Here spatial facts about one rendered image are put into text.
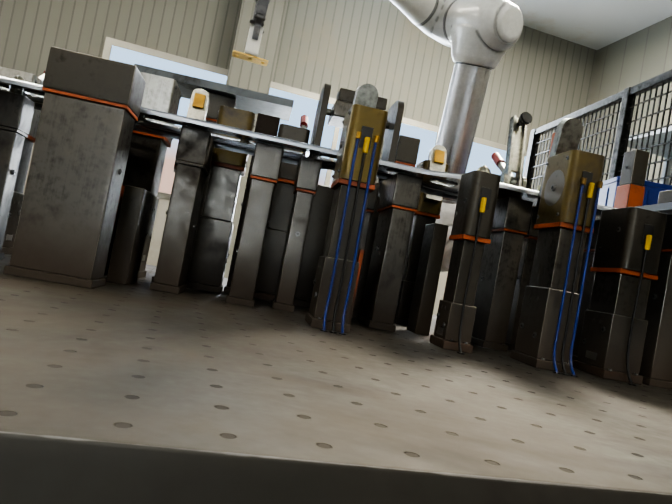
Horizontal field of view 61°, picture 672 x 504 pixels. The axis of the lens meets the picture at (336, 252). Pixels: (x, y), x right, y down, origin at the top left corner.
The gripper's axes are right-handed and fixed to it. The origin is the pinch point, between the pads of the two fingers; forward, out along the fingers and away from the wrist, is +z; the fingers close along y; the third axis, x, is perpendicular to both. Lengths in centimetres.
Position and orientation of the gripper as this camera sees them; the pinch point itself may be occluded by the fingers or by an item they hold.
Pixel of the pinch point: (253, 42)
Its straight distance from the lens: 143.3
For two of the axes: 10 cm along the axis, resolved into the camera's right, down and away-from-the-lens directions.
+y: -2.7, -0.1, 9.6
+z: -2.0, 9.8, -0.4
